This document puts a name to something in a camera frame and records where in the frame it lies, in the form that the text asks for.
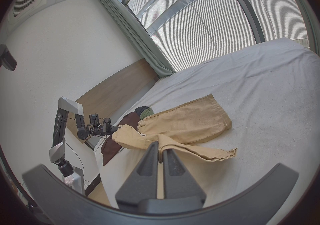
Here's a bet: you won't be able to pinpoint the black cable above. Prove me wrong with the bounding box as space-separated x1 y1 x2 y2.
64 142 85 170

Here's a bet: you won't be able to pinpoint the green garment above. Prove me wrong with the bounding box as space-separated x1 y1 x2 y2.
140 107 153 120

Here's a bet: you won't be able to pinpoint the tan shorts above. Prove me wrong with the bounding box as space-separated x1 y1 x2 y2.
112 94 238 163

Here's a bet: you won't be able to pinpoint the bed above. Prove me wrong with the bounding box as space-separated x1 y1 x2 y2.
75 37 320 209

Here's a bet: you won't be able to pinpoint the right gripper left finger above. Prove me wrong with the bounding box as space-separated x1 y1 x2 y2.
115 141 160 207

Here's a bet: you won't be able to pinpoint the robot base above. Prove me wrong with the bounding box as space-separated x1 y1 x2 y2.
62 166 85 195

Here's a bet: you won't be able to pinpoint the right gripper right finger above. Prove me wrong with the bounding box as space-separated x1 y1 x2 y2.
163 148 208 207

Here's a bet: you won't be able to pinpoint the window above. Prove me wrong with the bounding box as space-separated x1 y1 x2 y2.
109 0 317 71

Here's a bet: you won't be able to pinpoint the grey-green curtain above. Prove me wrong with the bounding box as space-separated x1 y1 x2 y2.
96 0 177 77

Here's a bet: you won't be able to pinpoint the brown shorts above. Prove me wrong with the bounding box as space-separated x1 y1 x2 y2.
101 114 140 167

